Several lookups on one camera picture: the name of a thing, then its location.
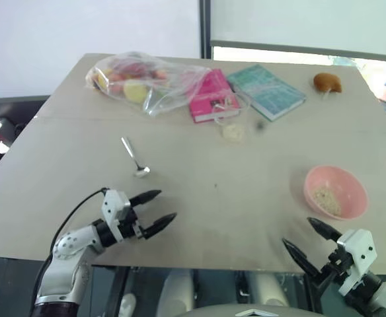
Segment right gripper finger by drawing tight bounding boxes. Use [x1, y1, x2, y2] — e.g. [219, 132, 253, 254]
[306, 217, 343, 244]
[281, 238, 321, 279]

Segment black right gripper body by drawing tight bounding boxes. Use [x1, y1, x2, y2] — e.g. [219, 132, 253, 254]
[311, 242, 355, 300]

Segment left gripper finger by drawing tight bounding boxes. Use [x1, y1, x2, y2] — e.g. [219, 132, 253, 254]
[143, 212, 178, 240]
[129, 189, 163, 208]

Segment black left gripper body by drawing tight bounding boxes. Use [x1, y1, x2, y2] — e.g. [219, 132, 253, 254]
[117, 203, 150, 242]

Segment silver metal spoon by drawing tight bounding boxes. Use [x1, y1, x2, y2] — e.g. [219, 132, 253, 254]
[120, 136, 151, 179]

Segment grey rounded robot leg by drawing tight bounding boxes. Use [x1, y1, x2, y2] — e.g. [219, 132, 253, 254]
[155, 268, 194, 317]
[245, 271, 292, 308]

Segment pink bowl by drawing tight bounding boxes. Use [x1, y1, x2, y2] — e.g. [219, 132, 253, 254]
[303, 165, 369, 221]

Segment grey robot torso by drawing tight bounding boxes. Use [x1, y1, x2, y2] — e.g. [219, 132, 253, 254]
[184, 304, 315, 317]

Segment yellow apple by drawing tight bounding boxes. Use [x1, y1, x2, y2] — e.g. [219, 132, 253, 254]
[123, 80, 149, 104]

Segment clear plastic fruit bag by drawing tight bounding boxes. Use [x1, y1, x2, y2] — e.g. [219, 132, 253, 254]
[85, 50, 214, 118]

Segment pink book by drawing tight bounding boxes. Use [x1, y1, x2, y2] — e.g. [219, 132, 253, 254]
[188, 68, 241, 124]

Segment yellow fruit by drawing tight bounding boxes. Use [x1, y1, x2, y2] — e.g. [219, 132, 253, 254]
[95, 70, 110, 90]

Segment brown round bread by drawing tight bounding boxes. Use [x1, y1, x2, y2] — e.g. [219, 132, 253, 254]
[313, 72, 343, 94]

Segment teal book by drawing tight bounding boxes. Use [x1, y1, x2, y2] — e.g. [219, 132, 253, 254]
[226, 63, 307, 122]

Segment white roller blind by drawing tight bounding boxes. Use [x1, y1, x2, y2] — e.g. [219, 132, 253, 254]
[210, 0, 386, 64]

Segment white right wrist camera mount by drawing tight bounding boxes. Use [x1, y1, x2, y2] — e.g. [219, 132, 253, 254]
[336, 228, 378, 295]

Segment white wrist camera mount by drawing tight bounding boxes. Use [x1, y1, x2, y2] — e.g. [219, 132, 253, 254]
[100, 189, 132, 239]
[336, 228, 378, 295]

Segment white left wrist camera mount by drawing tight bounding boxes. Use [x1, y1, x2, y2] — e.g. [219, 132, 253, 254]
[100, 189, 132, 239]

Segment thin white cord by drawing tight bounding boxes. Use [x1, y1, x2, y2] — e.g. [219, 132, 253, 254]
[212, 88, 252, 128]

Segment dark window post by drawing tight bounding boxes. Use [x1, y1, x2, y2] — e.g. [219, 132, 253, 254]
[198, 0, 212, 61]

